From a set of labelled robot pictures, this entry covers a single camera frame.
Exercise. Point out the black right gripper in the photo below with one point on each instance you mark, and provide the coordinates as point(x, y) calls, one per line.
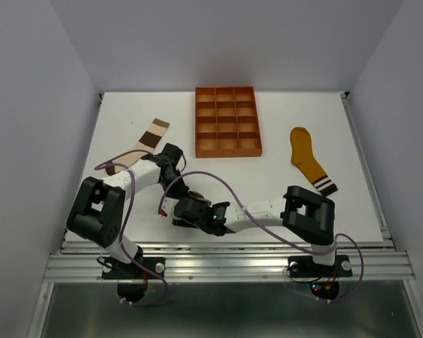
point(180, 221)

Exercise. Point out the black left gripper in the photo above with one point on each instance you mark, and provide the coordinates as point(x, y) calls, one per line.
point(182, 189)

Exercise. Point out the tan sock with red cuff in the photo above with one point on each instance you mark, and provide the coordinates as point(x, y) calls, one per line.
point(199, 197)

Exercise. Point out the mustard yellow sock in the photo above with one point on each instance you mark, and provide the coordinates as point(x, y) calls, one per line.
point(303, 159)

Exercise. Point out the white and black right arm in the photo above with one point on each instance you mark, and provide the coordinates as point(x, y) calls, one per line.
point(308, 215)

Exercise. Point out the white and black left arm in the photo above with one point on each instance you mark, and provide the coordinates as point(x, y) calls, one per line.
point(98, 212)

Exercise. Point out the cream and brown striped sock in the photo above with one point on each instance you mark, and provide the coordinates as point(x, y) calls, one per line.
point(146, 144)

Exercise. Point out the orange compartment tray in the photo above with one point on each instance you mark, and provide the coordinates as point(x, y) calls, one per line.
point(226, 123)

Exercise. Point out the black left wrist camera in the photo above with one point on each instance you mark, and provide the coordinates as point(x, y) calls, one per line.
point(172, 152)

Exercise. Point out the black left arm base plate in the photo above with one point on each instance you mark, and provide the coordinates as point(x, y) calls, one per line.
point(116, 270)

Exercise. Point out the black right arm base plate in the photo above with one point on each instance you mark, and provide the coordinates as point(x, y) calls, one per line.
point(305, 267)

